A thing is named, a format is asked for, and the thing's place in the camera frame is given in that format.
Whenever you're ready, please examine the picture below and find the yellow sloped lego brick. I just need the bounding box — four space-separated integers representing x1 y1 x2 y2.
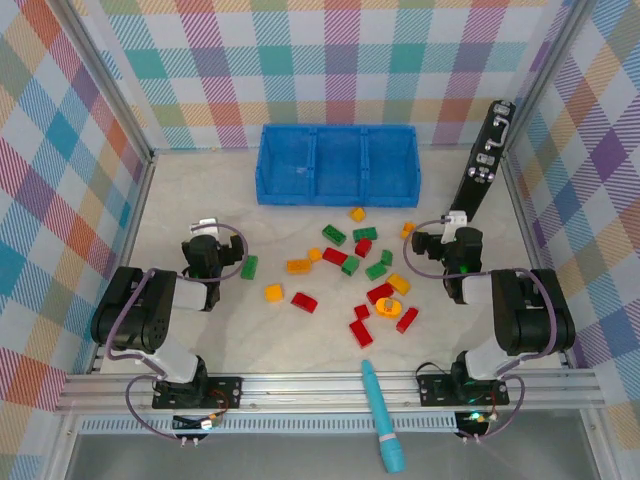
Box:
385 273 412 296

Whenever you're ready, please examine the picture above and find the yellow round lego piece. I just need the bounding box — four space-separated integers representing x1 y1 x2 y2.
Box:
374 296 403 319

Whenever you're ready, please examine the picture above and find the blue three-compartment bin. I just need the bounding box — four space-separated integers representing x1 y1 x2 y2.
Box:
256 123 422 208

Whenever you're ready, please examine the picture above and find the teal pen-shaped tool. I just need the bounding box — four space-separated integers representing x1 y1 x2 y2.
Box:
360 358 407 475

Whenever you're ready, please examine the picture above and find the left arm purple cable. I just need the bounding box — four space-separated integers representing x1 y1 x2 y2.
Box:
102 222 251 441

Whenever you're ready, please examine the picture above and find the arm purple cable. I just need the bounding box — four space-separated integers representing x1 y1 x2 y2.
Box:
102 222 251 441
402 217 559 444

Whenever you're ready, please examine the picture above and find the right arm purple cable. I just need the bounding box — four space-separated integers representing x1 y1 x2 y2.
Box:
402 217 559 444

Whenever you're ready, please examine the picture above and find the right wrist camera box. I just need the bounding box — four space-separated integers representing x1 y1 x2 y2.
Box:
442 210 470 245

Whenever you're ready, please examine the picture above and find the aluminium side floor rail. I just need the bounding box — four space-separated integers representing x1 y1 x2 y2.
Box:
499 149 577 370
89 152 157 375

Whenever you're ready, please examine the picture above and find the black case with metal handles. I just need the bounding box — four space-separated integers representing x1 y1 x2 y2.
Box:
448 99 516 223

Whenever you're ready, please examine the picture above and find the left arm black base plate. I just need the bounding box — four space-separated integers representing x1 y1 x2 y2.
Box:
151 375 244 412

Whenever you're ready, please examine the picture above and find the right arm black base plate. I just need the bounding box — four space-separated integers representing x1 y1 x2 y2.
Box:
416 372 511 407

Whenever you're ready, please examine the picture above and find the wide aluminium frame rail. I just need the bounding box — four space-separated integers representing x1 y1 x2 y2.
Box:
54 368 609 416

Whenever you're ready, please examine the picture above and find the black round cable mount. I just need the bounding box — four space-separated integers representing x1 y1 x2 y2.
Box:
171 413 222 447
453 409 501 445

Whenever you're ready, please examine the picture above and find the slotted grey cable duct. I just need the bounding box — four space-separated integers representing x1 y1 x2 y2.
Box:
79 417 464 435

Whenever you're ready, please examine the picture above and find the aluminium upright frame post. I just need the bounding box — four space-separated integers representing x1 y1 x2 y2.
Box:
502 0 599 154
49 0 157 164

